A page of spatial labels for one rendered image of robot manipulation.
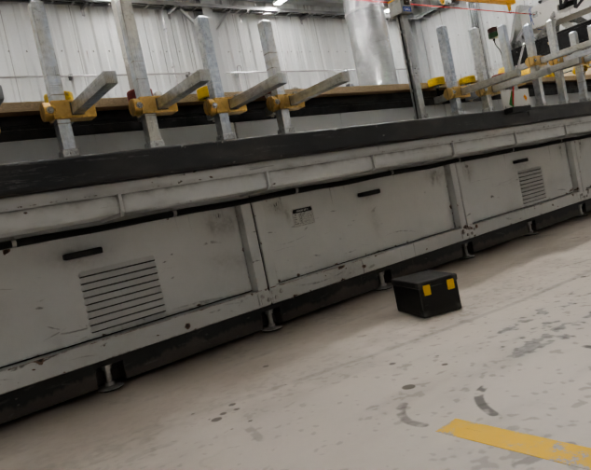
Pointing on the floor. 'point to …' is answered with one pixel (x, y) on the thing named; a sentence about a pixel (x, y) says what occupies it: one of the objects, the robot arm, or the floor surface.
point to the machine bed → (245, 244)
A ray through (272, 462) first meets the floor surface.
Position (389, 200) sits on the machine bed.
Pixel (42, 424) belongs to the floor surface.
